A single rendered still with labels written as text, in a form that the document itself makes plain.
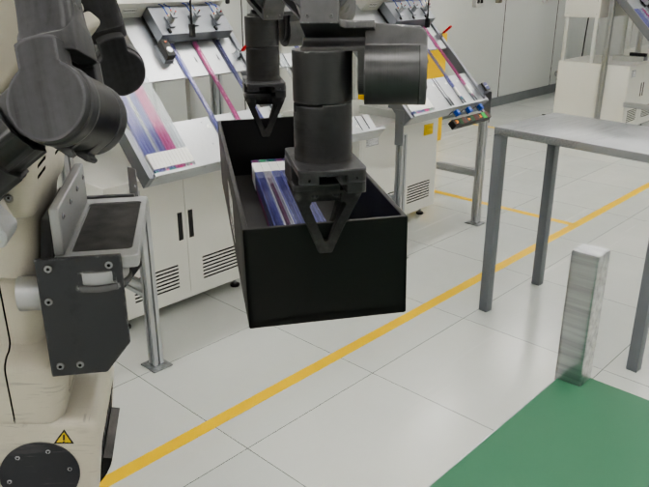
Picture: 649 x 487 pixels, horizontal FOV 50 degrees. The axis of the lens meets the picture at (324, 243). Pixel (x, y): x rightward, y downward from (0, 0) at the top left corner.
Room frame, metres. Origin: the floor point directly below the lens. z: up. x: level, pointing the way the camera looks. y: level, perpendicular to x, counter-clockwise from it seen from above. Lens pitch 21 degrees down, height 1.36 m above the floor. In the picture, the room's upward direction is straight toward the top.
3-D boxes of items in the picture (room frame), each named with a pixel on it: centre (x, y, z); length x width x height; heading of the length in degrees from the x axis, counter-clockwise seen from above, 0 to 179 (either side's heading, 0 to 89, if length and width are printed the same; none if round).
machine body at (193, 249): (2.96, 0.81, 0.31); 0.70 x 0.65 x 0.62; 137
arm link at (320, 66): (0.68, 0.00, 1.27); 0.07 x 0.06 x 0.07; 84
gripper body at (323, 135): (0.68, 0.00, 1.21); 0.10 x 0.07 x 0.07; 11
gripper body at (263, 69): (1.23, 0.11, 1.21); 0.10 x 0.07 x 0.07; 11
